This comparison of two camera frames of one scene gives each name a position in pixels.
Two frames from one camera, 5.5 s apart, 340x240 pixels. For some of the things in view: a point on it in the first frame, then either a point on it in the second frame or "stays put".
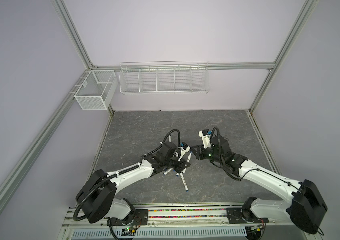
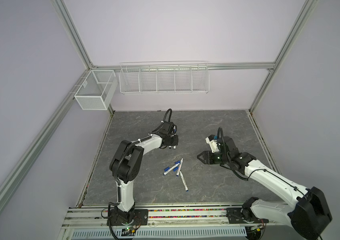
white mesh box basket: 97,91 stays put
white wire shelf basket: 164,77 stays put
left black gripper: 181,163 -> 175,137
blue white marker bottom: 184,182 stays put
